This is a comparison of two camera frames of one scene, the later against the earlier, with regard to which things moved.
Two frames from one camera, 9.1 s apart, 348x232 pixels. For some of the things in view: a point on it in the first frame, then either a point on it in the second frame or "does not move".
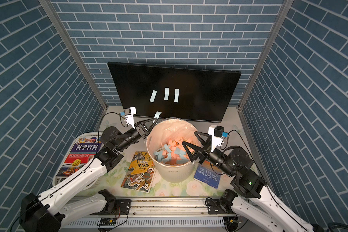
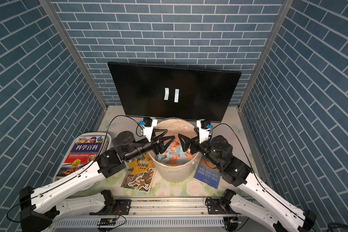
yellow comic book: (140, 173) does not move
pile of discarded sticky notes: (173, 152) does not move
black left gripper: (142, 131) → (158, 147)
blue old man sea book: (209, 174) does not move
